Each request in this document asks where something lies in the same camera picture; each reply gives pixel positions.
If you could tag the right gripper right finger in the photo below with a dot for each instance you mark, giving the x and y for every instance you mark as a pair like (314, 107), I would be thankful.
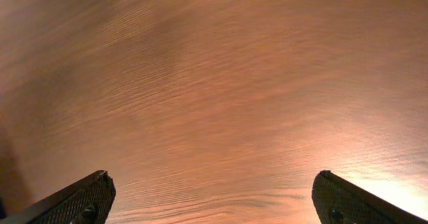
(338, 201)

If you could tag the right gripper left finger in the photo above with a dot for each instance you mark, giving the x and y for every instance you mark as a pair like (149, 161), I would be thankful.
(88, 200)

